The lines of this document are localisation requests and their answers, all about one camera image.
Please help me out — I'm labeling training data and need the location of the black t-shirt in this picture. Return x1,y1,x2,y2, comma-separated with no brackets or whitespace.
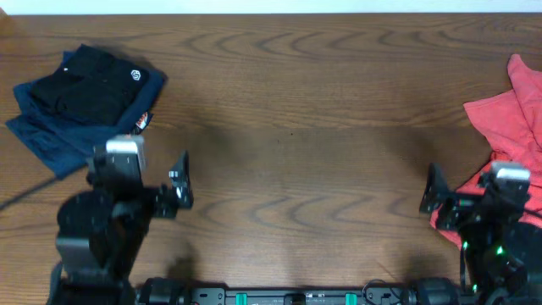
30,45,150,125

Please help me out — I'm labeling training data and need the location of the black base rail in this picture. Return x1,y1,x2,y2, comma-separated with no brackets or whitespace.
134,278,478,305

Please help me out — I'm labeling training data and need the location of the folded navy blue garment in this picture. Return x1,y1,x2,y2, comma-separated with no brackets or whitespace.
6,50,164,178

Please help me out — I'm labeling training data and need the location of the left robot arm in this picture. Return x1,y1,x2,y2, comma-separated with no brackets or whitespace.
47,149,194,305

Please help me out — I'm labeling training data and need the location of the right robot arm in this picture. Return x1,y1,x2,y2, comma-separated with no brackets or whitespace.
414,162,541,304

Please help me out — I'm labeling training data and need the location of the red t-shirt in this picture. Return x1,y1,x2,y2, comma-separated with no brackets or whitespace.
429,53,542,250

